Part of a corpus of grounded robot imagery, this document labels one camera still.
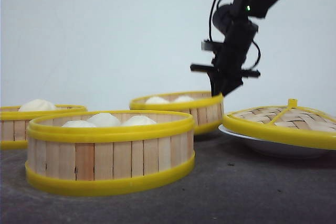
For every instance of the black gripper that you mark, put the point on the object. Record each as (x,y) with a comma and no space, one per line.
(226,72)

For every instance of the bamboo steamer basket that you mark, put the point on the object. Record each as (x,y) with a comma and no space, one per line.
(207,110)
(14,123)
(102,161)

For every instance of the woven bamboo steamer lid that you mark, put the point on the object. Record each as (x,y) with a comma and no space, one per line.
(289,124)

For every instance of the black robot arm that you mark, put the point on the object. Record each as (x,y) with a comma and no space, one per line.
(232,20)

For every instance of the white bun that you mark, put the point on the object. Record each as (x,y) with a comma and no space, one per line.
(138,120)
(183,98)
(157,100)
(78,123)
(104,120)

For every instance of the white plate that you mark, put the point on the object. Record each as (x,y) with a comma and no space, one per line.
(275,149)

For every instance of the white bun front right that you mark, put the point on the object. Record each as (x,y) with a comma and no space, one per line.
(138,120)

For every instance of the white bun front middle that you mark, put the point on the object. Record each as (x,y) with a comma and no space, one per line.
(104,120)

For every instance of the white bun front left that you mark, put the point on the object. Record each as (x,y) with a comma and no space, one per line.
(78,123)

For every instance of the white bun back left basket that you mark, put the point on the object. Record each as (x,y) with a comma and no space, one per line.
(37,105)

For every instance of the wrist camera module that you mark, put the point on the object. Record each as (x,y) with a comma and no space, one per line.
(207,45)

